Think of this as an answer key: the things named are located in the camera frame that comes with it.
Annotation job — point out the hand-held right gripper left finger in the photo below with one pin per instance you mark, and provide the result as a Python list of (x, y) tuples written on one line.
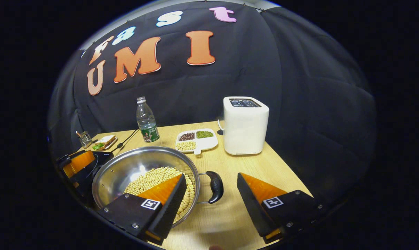
[(169, 215)]

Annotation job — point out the pile of soybeans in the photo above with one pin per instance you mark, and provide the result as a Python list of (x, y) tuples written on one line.
[(150, 178)]

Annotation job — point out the sandwich with green lettuce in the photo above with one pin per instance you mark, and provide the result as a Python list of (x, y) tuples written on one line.
[(106, 140)]

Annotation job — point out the black induction cooktop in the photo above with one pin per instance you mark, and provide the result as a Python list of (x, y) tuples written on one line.
[(103, 158)]

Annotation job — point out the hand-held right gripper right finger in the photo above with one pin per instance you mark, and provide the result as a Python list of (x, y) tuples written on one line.
[(252, 208)]

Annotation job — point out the white divided plate of beans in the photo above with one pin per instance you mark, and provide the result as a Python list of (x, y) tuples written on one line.
[(199, 141)]

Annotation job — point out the stainless steel pot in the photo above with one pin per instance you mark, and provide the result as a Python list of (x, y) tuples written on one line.
[(126, 170)]

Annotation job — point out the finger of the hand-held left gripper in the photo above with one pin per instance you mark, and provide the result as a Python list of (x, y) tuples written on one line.
[(78, 163)]

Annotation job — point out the black backdrop cloth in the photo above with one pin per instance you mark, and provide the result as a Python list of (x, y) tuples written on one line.
[(265, 69)]

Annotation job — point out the clear plastic water bottle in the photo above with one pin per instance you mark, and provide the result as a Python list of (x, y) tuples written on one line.
[(147, 121)]

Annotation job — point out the white toaster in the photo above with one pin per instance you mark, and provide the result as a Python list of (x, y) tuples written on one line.
[(245, 132)]

